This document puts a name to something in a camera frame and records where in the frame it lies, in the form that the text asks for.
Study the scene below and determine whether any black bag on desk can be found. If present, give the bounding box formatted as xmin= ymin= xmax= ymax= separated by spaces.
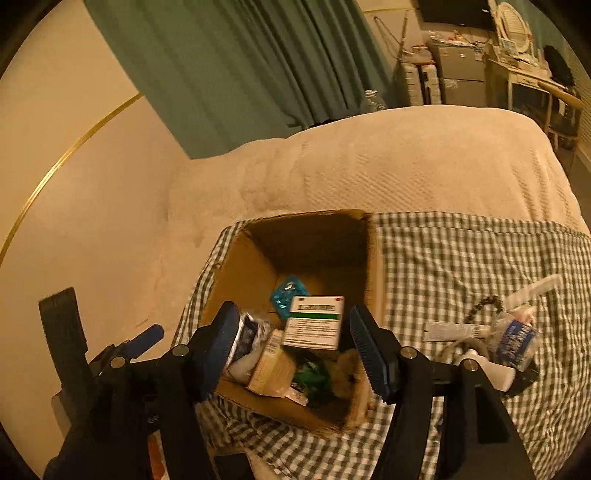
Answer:
xmin=543 ymin=45 xmax=575 ymax=87

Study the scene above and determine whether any tall maroon green medicine box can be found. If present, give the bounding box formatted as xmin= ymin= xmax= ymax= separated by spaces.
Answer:
xmin=246 ymin=329 xmax=297 ymax=398

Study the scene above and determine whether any teal foil sachet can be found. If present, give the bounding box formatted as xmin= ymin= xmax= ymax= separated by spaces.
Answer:
xmin=270 ymin=275 xmax=310 ymax=320

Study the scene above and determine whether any large green curtain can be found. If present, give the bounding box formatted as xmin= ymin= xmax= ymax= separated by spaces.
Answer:
xmin=86 ymin=1 xmax=392 ymax=159

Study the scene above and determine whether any grey drawer cabinet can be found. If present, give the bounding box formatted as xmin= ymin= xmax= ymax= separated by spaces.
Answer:
xmin=428 ymin=40 xmax=487 ymax=107

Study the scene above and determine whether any brown tape roll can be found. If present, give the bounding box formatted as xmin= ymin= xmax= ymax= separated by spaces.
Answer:
xmin=435 ymin=337 xmax=490 ymax=365

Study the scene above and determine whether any white ointment tube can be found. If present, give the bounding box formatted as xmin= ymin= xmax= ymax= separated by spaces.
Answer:
xmin=424 ymin=322 xmax=492 ymax=342

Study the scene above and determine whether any cream bed blanket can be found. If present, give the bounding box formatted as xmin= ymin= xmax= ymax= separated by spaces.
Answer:
xmin=140 ymin=105 xmax=587 ymax=332

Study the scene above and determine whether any green checkered cloth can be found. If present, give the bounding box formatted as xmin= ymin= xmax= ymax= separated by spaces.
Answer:
xmin=171 ymin=210 xmax=591 ymax=480

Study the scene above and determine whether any white round fan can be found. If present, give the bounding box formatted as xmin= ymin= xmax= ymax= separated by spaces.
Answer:
xmin=494 ymin=2 xmax=532 ymax=54

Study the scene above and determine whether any dark bead bracelet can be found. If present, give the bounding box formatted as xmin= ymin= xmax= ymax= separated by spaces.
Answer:
xmin=462 ymin=294 xmax=506 ymax=326

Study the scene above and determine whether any white green medicine box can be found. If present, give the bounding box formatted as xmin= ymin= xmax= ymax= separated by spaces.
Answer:
xmin=281 ymin=296 xmax=345 ymax=351

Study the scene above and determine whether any white radiator heater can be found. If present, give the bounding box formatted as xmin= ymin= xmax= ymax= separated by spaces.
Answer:
xmin=398 ymin=62 xmax=442 ymax=106

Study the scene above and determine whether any silver foil packet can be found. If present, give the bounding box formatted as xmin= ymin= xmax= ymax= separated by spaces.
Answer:
xmin=222 ymin=311 xmax=274 ymax=385

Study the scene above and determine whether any black wall television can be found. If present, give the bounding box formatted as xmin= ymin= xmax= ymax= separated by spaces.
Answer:
xmin=417 ymin=0 xmax=494 ymax=30

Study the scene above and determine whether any brown cardboard box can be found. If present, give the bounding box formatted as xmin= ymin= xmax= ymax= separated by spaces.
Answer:
xmin=196 ymin=210 xmax=379 ymax=435

